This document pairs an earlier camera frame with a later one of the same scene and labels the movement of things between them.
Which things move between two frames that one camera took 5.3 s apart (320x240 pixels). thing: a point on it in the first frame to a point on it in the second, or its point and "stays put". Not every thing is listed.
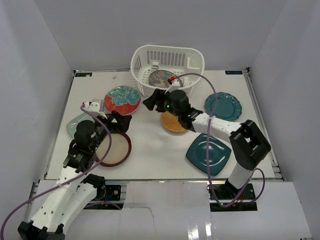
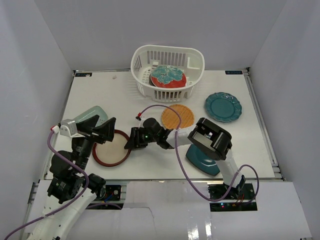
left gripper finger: [124, 122] to [105, 130]
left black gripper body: [110, 120] to [90, 133]
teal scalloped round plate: [227, 106] stays put
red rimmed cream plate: [119, 150] stays put
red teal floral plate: [123, 99] to [168, 76]
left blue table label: [83, 74] stays put
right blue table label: [233, 72] stays put
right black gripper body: [165, 104] to [144, 137]
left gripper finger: [117, 116] to [87, 125]
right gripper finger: [150, 103] to [131, 144]
